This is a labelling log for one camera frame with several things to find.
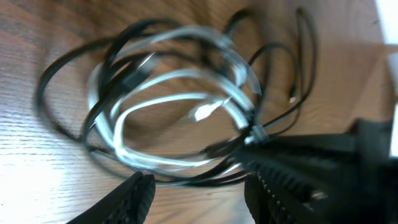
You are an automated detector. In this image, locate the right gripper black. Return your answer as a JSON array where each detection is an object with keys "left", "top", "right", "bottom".
[{"left": 236, "top": 119, "right": 397, "bottom": 223}]

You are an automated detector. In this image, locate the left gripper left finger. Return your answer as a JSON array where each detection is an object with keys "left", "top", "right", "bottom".
[{"left": 68, "top": 172, "right": 155, "bottom": 224}]

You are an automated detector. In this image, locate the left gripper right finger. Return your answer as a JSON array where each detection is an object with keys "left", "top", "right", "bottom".
[{"left": 244, "top": 174, "right": 317, "bottom": 223}]

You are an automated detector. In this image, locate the black usb cable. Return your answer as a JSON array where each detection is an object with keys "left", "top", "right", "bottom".
[{"left": 34, "top": 7, "right": 318, "bottom": 188}]

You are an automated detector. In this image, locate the white usb cable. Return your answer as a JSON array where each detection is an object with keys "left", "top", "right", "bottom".
[{"left": 86, "top": 25, "right": 270, "bottom": 172}]

